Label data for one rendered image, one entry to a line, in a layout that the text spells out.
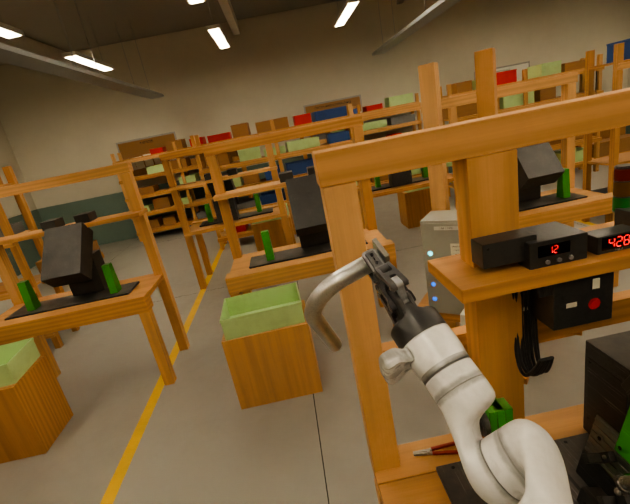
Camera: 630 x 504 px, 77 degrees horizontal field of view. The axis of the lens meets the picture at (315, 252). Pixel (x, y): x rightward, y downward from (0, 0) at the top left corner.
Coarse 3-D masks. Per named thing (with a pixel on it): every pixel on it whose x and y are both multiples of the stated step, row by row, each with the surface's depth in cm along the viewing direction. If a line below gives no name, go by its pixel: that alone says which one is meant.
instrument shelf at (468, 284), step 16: (608, 224) 124; (448, 256) 124; (592, 256) 105; (608, 256) 104; (624, 256) 102; (432, 272) 122; (448, 272) 113; (464, 272) 111; (480, 272) 109; (496, 272) 107; (512, 272) 105; (528, 272) 104; (544, 272) 102; (560, 272) 102; (576, 272) 102; (592, 272) 103; (608, 272) 103; (448, 288) 111; (464, 288) 102; (480, 288) 101; (496, 288) 102; (512, 288) 102; (528, 288) 103
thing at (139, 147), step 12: (360, 96) 1008; (312, 108) 1005; (324, 108) 1008; (360, 108) 1016; (168, 132) 990; (120, 144) 987; (132, 144) 990; (144, 144) 993; (156, 144) 995; (132, 156) 998; (144, 168) 1010
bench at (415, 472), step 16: (528, 416) 142; (544, 416) 141; (560, 416) 140; (576, 416) 138; (560, 432) 133; (576, 432) 132; (400, 448) 139; (416, 448) 138; (448, 448) 136; (400, 464) 133; (416, 464) 132; (432, 464) 131; (384, 480) 129; (400, 480) 128; (416, 480) 127; (432, 480) 125; (384, 496) 123; (400, 496) 122; (416, 496) 121; (432, 496) 120
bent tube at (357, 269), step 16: (384, 256) 60; (336, 272) 62; (352, 272) 62; (368, 272) 62; (320, 288) 62; (336, 288) 62; (320, 304) 63; (320, 320) 67; (320, 336) 73; (336, 336) 77
